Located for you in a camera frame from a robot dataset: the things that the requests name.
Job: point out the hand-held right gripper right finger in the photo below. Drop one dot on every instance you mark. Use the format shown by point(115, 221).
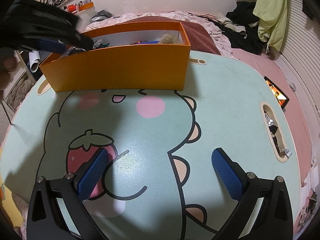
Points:
point(227, 175)

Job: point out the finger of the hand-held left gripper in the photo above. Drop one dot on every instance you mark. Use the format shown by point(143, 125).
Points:
point(51, 45)
point(80, 40)

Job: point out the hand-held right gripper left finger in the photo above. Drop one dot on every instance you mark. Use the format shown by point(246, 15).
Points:
point(92, 172)

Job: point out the orange cardboard box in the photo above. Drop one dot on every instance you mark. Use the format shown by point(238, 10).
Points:
point(120, 67)

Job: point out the black pouch with red print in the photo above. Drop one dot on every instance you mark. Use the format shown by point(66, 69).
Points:
point(139, 42)

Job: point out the beige furry pom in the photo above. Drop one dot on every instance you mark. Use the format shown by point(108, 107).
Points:
point(170, 38)

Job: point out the person's left hand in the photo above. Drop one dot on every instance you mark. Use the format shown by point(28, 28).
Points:
point(8, 65)

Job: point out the white paper roll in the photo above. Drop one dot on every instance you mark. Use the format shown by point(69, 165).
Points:
point(35, 60)

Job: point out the grey bundled item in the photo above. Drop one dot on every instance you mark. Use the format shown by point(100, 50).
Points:
point(100, 16)

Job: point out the red shelf item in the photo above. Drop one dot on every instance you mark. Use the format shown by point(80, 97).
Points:
point(71, 7)

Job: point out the small orange shelf box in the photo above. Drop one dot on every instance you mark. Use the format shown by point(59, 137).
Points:
point(85, 5)

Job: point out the silver foil item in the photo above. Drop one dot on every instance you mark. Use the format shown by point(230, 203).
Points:
point(286, 153)

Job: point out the dark small item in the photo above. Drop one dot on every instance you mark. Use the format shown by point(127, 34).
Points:
point(272, 130)

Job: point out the red-brown pillow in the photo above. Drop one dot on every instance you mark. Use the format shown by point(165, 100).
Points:
point(200, 37)

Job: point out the black clothes pile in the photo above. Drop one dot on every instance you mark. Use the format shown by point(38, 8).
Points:
point(246, 37)

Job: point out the green hanging garment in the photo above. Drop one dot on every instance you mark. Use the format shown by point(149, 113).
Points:
point(272, 12)

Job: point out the black hanging item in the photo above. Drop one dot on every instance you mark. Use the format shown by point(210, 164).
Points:
point(308, 8)

